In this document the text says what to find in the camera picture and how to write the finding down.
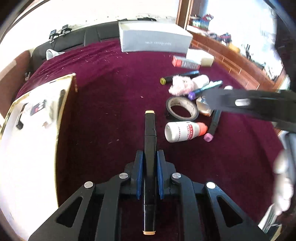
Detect black marker beige caps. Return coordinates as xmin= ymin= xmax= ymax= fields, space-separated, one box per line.
xmin=143 ymin=110 xmax=157 ymax=235

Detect brown tape roll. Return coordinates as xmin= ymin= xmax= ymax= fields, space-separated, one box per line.
xmin=166 ymin=96 xmax=199 ymax=121

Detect white bottle orange cap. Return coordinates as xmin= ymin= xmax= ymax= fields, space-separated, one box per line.
xmin=165 ymin=121 xmax=208 ymax=143

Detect black marker yellow-green cap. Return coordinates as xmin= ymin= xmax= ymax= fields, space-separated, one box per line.
xmin=159 ymin=70 xmax=200 ymax=85

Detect white gloved hand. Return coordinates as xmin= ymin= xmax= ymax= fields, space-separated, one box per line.
xmin=273 ymin=133 xmax=295 ymax=216

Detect wooden brick-pattern sideboard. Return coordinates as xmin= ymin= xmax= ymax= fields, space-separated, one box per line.
xmin=176 ymin=0 xmax=290 ymax=91

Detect black marker pink cap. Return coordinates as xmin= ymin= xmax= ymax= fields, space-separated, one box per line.
xmin=204 ymin=110 xmax=222 ymax=142

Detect white blue long box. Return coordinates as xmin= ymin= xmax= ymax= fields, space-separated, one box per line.
xmin=196 ymin=96 xmax=213 ymax=116

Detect white plastic bottle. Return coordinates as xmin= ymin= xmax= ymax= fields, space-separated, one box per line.
xmin=192 ymin=74 xmax=210 ymax=88

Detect small white cardboard box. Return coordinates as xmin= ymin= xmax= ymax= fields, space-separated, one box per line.
xmin=186 ymin=49 xmax=215 ymax=67

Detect black marker purple cap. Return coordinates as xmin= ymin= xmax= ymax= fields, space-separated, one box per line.
xmin=187 ymin=80 xmax=223 ymax=100

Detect gold-rimmed white storage box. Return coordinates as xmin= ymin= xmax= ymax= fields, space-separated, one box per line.
xmin=1 ymin=73 xmax=77 ymax=240

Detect pink fluffy toy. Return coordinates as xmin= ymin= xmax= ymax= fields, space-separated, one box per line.
xmin=169 ymin=75 xmax=196 ymax=96

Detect red and grey small box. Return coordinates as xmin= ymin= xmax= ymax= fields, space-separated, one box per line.
xmin=171 ymin=55 xmax=201 ymax=70

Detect maroon bed cover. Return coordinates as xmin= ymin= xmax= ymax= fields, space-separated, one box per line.
xmin=18 ymin=40 xmax=280 ymax=240

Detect red brown armchair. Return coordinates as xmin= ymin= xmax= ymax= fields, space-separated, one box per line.
xmin=0 ymin=50 xmax=31 ymax=118

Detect large grey shoe box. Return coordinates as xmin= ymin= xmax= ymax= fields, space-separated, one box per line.
xmin=118 ymin=20 xmax=193 ymax=54

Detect white plastic bag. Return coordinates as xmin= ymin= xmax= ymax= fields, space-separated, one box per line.
xmin=46 ymin=49 xmax=65 ymax=60

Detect black leather sofa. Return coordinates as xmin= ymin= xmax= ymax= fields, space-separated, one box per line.
xmin=29 ymin=21 xmax=119 ymax=73

